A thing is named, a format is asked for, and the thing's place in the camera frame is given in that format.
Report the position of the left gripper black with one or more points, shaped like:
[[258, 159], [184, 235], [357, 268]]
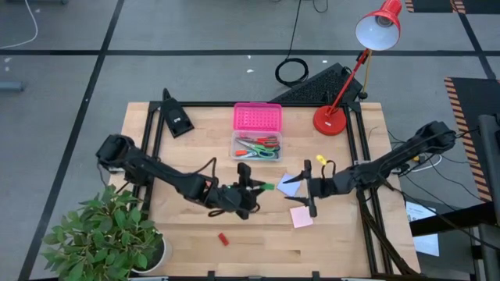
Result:
[[234, 199]]

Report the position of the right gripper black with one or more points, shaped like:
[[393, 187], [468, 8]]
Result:
[[322, 186]]

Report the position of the blue sticky note pad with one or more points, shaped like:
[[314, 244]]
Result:
[[291, 189]]

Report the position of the green eraser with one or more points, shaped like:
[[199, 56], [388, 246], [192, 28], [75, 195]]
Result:
[[269, 186]]

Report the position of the pink sticky note pad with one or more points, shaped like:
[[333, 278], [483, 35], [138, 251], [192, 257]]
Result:
[[301, 218]]

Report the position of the orange eraser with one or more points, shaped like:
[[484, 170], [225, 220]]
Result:
[[241, 153]]

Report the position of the red eraser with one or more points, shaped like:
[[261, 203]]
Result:
[[223, 239]]

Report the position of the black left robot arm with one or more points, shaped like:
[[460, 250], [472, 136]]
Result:
[[156, 171]]

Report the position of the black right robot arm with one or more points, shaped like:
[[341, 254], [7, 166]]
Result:
[[390, 164]]

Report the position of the pink lid clear pencil box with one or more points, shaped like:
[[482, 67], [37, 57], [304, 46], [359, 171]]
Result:
[[258, 117]]

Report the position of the red desk lamp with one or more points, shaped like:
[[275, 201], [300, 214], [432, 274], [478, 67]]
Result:
[[330, 121]]

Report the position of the black keyboard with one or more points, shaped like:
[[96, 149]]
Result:
[[316, 87]]

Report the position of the black wedge-shaped stand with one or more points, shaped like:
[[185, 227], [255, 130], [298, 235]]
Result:
[[177, 117]]

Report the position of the white paper sheet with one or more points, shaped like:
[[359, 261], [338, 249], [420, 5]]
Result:
[[426, 242]]

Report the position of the black stand beam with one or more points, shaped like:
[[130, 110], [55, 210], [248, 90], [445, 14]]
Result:
[[449, 222]]

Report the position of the green potted plant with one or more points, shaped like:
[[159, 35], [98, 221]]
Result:
[[101, 230]]

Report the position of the large hazard-striped black mat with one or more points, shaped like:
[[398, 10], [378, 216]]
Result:
[[472, 101]]

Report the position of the small hazard-striped black mat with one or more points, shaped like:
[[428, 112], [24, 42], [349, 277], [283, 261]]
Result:
[[433, 5]]

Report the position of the black frame clamp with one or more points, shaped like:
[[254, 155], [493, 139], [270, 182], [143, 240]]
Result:
[[316, 274], [211, 274]]

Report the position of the black aluminium table frame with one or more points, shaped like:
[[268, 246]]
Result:
[[218, 104]]

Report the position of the grey metal post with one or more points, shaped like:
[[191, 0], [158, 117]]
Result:
[[491, 175]]

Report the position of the grey floor bracket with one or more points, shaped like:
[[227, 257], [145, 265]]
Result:
[[11, 86]]

